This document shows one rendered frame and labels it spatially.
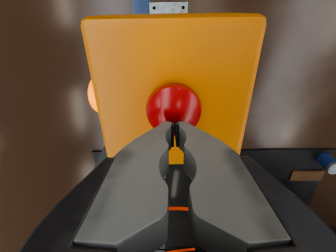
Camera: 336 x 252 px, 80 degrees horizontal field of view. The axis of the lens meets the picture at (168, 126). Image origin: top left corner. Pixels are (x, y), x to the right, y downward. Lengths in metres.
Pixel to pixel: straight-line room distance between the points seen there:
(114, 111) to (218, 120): 0.08
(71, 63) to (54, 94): 0.25
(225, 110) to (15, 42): 1.41
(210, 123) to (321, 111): 1.55
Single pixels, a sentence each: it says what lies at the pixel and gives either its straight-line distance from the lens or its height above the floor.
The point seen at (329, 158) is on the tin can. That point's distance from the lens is 1.86.
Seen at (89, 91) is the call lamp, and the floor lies 1.07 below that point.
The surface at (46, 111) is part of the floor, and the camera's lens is 1.58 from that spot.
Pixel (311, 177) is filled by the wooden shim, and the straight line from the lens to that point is 2.01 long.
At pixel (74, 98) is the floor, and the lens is 1.45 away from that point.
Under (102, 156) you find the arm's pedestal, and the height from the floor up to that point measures 0.28.
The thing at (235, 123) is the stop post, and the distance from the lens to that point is 0.17.
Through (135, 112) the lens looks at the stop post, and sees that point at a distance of 0.16.
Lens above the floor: 1.22
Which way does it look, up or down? 60 degrees down
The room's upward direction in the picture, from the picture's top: 180 degrees counter-clockwise
